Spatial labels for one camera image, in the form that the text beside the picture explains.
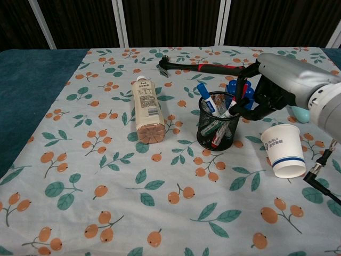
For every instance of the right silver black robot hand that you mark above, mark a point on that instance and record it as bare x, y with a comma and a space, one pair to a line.
282, 74

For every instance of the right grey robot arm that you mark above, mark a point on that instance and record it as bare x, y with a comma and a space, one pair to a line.
329, 112

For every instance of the blue cap whiteboard marker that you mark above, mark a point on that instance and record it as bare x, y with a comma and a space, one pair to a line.
206, 94

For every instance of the red cap whiteboard marker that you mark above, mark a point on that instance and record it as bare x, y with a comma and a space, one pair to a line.
215, 142

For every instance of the black mesh pen holder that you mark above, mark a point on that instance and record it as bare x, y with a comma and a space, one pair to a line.
210, 140

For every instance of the light teal egg-shaped object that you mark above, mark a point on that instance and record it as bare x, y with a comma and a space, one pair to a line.
302, 116

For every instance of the blue plastic toy block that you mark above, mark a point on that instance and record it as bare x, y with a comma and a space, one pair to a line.
232, 86

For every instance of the white paper cup blue stripe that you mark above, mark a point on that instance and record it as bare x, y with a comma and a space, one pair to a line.
286, 149

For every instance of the beige milk tea bottle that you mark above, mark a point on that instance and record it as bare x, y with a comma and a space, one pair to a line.
146, 106

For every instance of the floral fruit pattern tablecloth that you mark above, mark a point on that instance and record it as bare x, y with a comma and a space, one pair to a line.
106, 173

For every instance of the dark teal table cover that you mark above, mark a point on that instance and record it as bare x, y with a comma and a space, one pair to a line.
29, 93

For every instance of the white partition frame bar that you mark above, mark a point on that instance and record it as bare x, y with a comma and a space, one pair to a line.
224, 21
120, 21
42, 24
335, 37

